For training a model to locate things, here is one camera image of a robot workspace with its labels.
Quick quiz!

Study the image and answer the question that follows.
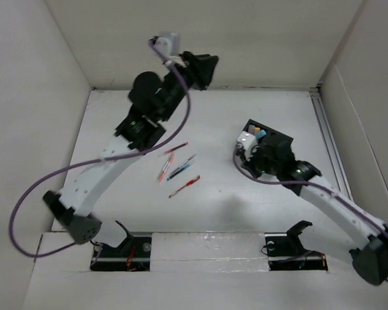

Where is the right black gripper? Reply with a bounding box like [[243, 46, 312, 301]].
[[241, 145, 283, 178]]

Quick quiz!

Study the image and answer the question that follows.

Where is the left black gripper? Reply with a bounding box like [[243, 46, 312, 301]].
[[159, 52, 219, 123]]

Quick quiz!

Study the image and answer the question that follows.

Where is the black two-compartment organizer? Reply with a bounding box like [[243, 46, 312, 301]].
[[242, 119, 294, 147]]

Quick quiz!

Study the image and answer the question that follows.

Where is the red gel pen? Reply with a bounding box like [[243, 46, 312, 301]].
[[168, 175, 200, 198]]

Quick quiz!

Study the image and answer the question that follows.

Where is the maroon pen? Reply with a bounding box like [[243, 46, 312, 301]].
[[157, 141, 189, 158]]

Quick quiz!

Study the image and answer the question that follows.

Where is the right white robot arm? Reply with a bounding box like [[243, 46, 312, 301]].
[[233, 131, 388, 286]]

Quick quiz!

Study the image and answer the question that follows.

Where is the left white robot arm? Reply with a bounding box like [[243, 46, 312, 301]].
[[43, 51, 219, 256]]

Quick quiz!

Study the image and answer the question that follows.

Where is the blue pen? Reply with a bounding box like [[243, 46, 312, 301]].
[[166, 161, 195, 181]]

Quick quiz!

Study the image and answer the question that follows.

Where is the clear dark-ink pen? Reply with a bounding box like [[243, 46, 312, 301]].
[[170, 154, 197, 174]]

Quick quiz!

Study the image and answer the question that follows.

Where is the pink red pen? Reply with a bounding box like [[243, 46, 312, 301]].
[[157, 153, 175, 183]]

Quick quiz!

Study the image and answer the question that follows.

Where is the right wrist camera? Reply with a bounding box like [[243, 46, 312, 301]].
[[236, 131, 257, 160]]

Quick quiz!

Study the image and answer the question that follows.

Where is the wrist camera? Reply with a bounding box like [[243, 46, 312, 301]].
[[236, 131, 257, 160], [150, 31, 180, 57]]

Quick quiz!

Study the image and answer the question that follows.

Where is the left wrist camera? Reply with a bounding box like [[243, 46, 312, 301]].
[[150, 31, 180, 57]]

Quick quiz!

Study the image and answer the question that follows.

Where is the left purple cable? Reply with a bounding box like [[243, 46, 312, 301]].
[[8, 40, 193, 259]]

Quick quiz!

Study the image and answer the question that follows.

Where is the purple cable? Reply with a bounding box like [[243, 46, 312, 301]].
[[233, 145, 388, 288], [8, 40, 193, 259]]

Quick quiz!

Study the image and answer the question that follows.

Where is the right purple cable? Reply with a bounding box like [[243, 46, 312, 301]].
[[233, 145, 388, 288]]

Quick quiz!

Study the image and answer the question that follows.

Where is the aluminium rail right side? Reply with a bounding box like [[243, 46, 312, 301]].
[[309, 88, 353, 200]]

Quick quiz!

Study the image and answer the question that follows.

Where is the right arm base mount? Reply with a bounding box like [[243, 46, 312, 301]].
[[261, 233, 329, 271]]

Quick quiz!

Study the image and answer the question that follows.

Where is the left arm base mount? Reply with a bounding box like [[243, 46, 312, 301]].
[[90, 233, 152, 272]]

